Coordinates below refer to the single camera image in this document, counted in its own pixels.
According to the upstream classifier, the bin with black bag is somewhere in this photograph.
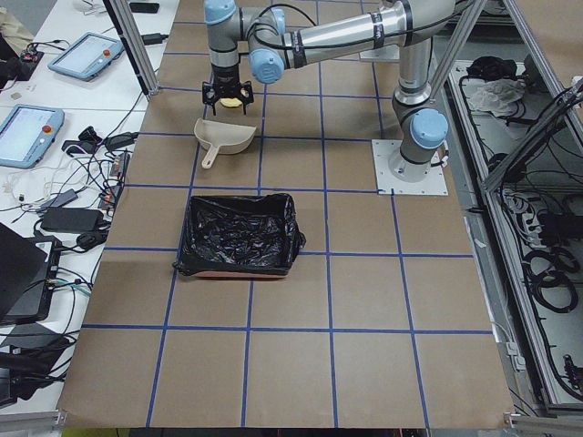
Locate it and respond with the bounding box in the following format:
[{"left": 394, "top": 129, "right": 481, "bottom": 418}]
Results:
[{"left": 173, "top": 193, "right": 306, "bottom": 279}]

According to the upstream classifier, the beige plastic dustpan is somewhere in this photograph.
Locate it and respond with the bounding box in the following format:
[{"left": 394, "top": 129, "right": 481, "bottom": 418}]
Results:
[{"left": 194, "top": 118, "right": 256, "bottom": 169}]

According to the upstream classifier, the black laptop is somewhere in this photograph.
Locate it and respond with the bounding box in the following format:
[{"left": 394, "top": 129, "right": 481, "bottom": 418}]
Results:
[{"left": 1, "top": 225, "right": 62, "bottom": 326}]

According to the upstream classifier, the aluminium frame post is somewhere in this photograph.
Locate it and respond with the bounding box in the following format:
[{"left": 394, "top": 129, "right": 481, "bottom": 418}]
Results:
[{"left": 103, "top": 0, "right": 159, "bottom": 97}]

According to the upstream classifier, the pale yellow peel piece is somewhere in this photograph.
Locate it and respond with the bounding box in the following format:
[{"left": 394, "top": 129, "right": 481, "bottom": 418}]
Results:
[{"left": 220, "top": 98, "right": 242, "bottom": 108}]

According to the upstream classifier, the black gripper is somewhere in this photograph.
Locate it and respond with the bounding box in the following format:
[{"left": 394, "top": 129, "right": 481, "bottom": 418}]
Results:
[{"left": 202, "top": 66, "right": 253, "bottom": 117}]

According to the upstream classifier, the white crumpled cloth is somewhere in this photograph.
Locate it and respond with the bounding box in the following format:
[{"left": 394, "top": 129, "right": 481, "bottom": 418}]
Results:
[{"left": 468, "top": 78, "right": 526, "bottom": 117}]

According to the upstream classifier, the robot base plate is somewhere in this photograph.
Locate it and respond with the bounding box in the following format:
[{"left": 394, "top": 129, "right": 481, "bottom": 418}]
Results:
[{"left": 372, "top": 139, "right": 448, "bottom": 196}]

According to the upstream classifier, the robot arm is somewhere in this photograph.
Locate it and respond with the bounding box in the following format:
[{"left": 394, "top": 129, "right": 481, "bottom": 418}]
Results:
[
  {"left": 246, "top": 1, "right": 455, "bottom": 155},
  {"left": 201, "top": 1, "right": 291, "bottom": 109}
]

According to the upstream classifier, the teach pendant tablet near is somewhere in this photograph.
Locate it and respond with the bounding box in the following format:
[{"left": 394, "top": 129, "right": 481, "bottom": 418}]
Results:
[{"left": 1, "top": 104, "right": 65, "bottom": 169}]

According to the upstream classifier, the teach pendant tablet far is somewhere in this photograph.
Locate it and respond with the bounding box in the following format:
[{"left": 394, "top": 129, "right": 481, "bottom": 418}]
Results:
[{"left": 48, "top": 32, "right": 124, "bottom": 81}]

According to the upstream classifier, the black power brick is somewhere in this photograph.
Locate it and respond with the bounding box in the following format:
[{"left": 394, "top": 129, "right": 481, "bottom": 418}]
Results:
[{"left": 40, "top": 208, "right": 104, "bottom": 233}]

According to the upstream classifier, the teach pendant tablet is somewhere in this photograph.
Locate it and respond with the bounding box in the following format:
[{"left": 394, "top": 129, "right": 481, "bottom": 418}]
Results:
[
  {"left": 1, "top": 104, "right": 65, "bottom": 169},
  {"left": 48, "top": 32, "right": 124, "bottom": 81}
]

